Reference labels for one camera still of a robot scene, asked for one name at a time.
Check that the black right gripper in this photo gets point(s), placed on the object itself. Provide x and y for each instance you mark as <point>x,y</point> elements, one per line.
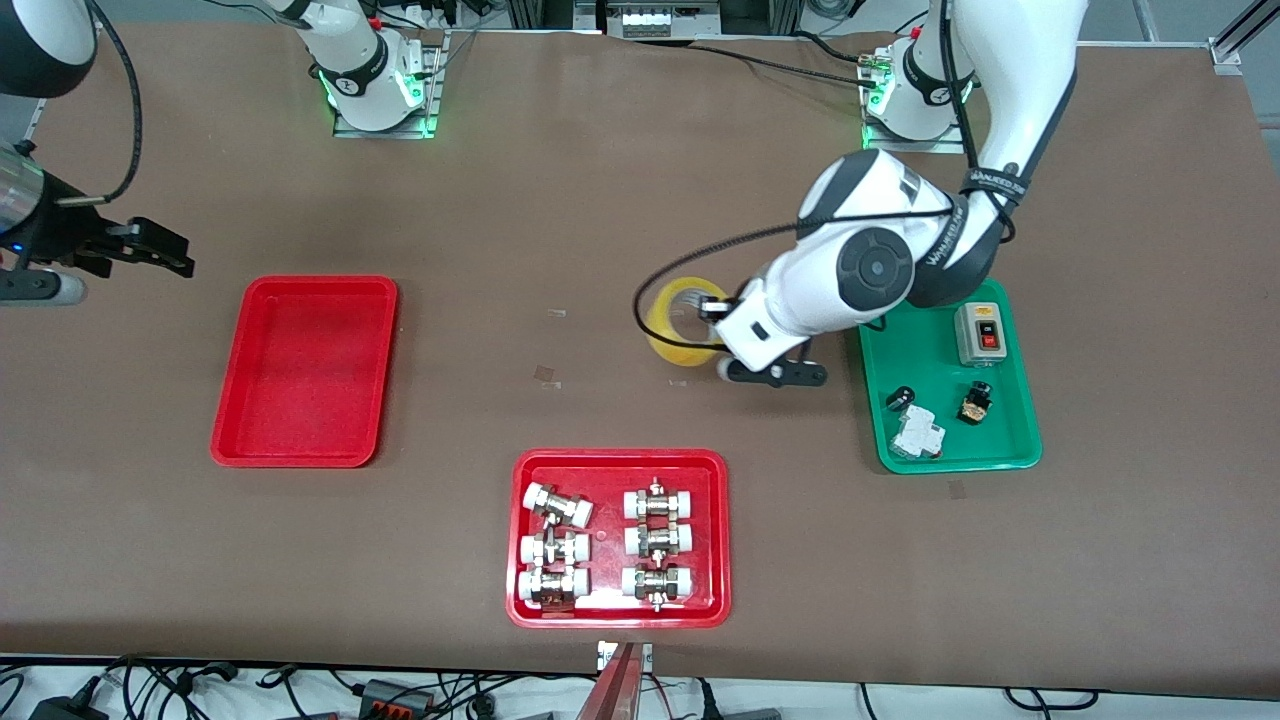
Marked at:
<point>62,236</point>

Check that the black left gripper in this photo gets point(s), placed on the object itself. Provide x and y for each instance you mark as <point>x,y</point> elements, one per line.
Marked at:
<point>716,307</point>

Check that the yellow tape roll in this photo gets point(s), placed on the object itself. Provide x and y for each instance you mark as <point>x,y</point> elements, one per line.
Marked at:
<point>662,340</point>

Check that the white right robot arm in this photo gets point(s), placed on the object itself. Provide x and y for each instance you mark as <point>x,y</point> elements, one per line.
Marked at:
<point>350,60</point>

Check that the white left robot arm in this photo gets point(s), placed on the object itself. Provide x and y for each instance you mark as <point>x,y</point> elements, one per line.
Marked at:
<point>1020,80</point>

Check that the empty red plastic tray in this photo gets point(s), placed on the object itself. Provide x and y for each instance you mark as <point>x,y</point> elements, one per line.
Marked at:
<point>300,380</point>

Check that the red tray holding fittings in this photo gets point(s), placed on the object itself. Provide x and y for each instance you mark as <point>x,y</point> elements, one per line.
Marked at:
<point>610,540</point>

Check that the green plastic tray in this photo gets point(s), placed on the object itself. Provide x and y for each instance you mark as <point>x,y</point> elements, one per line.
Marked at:
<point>1010,440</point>

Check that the metal fitting with white caps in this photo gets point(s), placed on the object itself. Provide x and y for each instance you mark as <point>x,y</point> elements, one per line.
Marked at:
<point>659,540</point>
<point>659,502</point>
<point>657,583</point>
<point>557,505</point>
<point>555,549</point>
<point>553,585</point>

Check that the small black cylinder part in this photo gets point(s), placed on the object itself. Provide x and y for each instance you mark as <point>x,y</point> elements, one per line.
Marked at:
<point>901,397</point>

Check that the white circuit breaker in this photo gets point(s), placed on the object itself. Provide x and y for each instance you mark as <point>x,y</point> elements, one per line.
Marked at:
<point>919,433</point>

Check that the white power strip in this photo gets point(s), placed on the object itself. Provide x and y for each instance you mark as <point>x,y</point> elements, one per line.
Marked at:
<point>665,22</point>

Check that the black and gold component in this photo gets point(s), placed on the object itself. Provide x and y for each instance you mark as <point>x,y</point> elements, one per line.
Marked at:
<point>976,405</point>

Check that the red aluminium profile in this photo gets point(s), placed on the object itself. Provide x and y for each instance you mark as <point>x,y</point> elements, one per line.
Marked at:
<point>612,690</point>

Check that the black power adapter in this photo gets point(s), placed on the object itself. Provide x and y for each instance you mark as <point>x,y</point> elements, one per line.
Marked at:
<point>65,708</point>

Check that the black box with orange connectors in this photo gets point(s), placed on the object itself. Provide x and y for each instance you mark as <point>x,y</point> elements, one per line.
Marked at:
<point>395,697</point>

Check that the aluminium table edge rail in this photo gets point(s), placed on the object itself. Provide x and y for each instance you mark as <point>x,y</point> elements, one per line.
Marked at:
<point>35,120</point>

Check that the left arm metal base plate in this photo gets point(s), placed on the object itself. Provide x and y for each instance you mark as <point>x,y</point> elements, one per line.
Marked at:
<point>878,142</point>

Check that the grey push-button switch box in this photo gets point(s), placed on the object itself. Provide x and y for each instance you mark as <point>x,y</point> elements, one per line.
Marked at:
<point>981,333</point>

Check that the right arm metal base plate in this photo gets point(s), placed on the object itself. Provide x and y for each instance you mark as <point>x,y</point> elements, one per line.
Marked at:
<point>432,100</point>

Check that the white bracket with label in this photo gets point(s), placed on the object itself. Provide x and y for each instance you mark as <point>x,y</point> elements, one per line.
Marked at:
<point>645,655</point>

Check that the aluminium frame profile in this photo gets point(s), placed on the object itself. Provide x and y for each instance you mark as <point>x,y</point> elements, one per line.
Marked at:
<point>1235,45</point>

